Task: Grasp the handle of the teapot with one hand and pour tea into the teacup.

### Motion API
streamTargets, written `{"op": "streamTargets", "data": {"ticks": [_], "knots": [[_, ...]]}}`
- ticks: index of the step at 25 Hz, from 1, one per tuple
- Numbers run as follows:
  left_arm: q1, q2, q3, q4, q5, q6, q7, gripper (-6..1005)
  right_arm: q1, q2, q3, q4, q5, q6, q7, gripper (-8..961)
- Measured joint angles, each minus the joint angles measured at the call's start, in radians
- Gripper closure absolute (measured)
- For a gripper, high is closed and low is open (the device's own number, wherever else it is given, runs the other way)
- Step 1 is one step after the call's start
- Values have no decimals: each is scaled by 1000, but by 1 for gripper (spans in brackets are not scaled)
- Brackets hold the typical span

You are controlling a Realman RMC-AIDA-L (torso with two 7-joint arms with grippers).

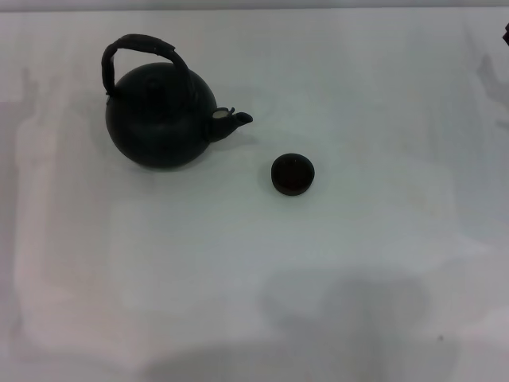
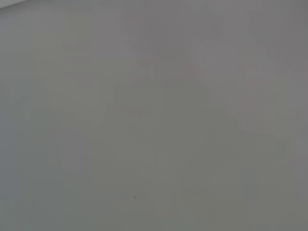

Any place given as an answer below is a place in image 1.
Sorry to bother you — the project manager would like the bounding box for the small dark teacup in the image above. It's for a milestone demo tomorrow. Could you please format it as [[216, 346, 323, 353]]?
[[270, 153, 316, 197]]

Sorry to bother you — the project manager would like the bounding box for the dark round teapot with handle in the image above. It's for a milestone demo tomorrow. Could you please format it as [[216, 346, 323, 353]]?
[[100, 33, 255, 171]]

